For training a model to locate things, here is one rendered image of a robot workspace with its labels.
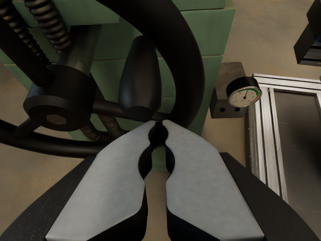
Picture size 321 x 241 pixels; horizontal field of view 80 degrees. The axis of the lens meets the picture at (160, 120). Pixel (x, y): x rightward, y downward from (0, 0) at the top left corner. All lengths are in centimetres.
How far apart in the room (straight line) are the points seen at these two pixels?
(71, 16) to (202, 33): 21
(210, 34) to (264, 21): 165
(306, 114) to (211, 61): 75
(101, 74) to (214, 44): 24
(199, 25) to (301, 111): 82
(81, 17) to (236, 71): 38
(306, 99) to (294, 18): 110
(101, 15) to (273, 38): 167
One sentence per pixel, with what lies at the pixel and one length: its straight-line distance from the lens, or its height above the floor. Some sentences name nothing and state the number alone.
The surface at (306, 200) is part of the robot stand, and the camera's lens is 91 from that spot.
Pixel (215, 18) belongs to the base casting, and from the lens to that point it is 36.
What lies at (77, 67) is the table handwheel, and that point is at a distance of 23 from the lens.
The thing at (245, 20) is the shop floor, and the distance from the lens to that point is 197.
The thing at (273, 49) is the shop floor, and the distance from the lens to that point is 172.
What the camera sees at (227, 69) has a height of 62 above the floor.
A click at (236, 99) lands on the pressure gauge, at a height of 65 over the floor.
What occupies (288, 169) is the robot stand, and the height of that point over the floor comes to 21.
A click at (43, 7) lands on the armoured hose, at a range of 24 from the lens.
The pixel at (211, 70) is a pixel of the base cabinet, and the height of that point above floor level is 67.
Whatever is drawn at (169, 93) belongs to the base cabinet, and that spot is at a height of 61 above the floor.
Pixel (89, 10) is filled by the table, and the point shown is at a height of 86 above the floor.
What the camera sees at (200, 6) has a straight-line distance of 34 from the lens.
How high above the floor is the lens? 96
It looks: 58 degrees down
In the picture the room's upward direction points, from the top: 5 degrees counter-clockwise
